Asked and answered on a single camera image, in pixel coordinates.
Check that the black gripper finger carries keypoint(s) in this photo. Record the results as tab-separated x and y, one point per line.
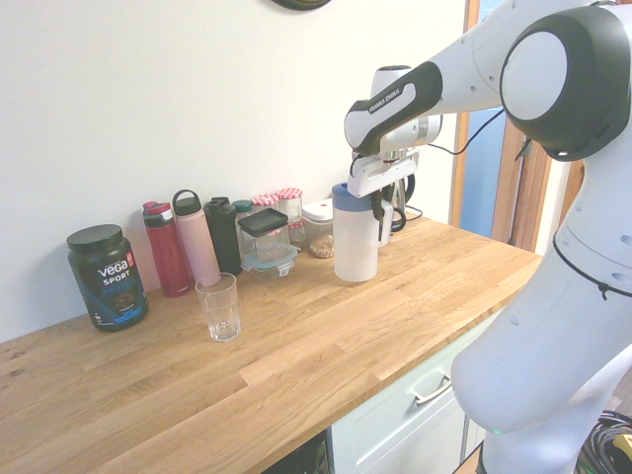
378	207

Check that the red checked lid glass jar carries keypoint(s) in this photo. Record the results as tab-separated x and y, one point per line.
265	201
289	202

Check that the stainless steel kettle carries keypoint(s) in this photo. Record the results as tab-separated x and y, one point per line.
409	190

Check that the black shaker bottle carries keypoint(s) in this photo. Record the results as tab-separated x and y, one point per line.
222	232

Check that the translucent white pitcher blue lid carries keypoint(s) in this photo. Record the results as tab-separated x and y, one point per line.
353	242

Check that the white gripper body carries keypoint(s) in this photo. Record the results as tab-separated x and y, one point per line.
380	173

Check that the green lid glass jar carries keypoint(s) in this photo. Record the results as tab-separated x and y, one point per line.
242	207

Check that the clear container black lid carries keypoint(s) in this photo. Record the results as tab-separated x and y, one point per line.
264	232

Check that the black protein powder tub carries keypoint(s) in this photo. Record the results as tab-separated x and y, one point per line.
108	281

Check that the pink water bottle black cap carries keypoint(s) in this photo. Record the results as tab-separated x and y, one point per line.
197	242

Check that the dark red water bottle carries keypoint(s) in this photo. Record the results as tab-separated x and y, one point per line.
168	257

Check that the white cabinet drawer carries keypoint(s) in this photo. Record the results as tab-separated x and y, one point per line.
395	429

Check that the small red checked lid jar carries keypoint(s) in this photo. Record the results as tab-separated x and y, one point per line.
297	231

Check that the black wall clock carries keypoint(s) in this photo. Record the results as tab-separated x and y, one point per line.
301	3

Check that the yellow power box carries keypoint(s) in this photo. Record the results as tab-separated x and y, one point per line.
623	447

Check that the cereal container white red lid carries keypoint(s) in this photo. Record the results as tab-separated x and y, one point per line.
318	232

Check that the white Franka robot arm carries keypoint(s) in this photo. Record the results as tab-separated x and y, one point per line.
543	345

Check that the black steel dishwasher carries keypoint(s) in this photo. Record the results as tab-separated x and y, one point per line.
308	456

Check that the glass container teal lid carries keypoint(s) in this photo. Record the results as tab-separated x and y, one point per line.
269	266

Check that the clear faceted drinking glass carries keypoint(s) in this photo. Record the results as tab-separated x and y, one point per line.
218	311

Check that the wooden door frame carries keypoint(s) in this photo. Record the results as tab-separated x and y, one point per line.
523	197

